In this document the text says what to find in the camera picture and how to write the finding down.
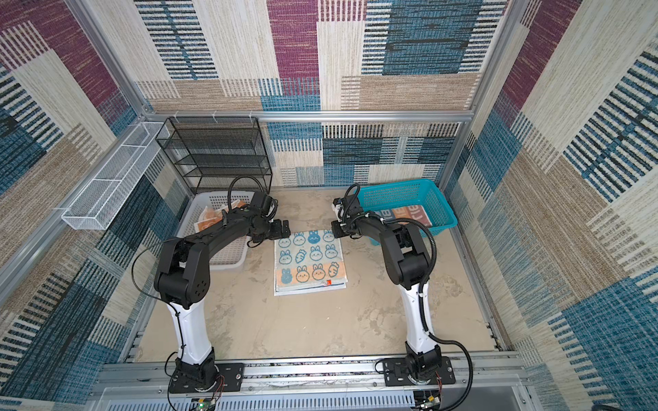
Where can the rabbit print striped towel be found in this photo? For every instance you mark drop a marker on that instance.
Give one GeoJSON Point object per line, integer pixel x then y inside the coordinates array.
{"type": "Point", "coordinates": [415, 212]}

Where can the white plastic laundry basket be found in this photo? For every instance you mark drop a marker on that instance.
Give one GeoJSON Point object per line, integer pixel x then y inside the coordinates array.
{"type": "Point", "coordinates": [227, 247]}

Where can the black wire shelf rack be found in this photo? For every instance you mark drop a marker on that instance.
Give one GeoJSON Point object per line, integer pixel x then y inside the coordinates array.
{"type": "Point", "coordinates": [209, 152]}

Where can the orange bear print towel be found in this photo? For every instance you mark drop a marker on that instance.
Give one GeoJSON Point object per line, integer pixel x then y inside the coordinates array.
{"type": "Point", "coordinates": [210, 216]}

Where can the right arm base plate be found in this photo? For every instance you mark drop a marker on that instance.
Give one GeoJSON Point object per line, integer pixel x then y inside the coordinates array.
{"type": "Point", "coordinates": [398, 371]}

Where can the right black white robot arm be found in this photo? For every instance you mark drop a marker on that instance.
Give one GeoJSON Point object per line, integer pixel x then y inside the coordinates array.
{"type": "Point", "coordinates": [410, 254]}

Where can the aluminium mounting rail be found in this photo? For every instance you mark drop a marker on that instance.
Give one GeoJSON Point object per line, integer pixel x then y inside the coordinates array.
{"type": "Point", "coordinates": [480, 369]}

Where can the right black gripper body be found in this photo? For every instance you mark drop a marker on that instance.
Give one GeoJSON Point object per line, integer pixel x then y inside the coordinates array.
{"type": "Point", "coordinates": [337, 229]}

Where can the teal plastic basket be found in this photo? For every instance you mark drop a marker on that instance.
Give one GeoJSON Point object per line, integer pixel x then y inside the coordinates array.
{"type": "Point", "coordinates": [414, 192]}

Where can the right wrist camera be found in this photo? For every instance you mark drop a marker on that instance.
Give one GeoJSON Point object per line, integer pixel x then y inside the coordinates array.
{"type": "Point", "coordinates": [342, 205]}

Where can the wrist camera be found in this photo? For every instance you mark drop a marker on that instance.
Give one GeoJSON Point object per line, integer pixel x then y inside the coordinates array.
{"type": "Point", "coordinates": [342, 205]}
{"type": "Point", "coordinates": [264, 205]}

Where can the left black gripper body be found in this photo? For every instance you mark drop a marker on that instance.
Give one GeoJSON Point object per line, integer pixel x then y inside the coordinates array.
{"type": "Point", "coordinates": [275, 229]}

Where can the teal bicycle print towel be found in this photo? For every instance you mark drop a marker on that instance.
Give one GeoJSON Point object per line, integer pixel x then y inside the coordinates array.
{"type": "Point", "coordinates": [308, 262]}

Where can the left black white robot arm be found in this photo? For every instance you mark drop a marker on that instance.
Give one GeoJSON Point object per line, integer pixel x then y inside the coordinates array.
{"type": "Point", "coordinates": [183, 279]}

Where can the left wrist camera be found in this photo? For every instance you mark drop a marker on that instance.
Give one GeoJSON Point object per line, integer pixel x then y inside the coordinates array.
{"type": "Point", "coordinates": [264, 205]}

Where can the white wire mesh tray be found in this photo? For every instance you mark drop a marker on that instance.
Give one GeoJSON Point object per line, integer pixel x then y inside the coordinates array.
{"type": "Point", "coordinates": [98, 204]}

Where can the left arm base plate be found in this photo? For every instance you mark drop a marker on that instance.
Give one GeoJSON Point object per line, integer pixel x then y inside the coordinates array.
{"type": "Point", "coordinates": [212, 378]}

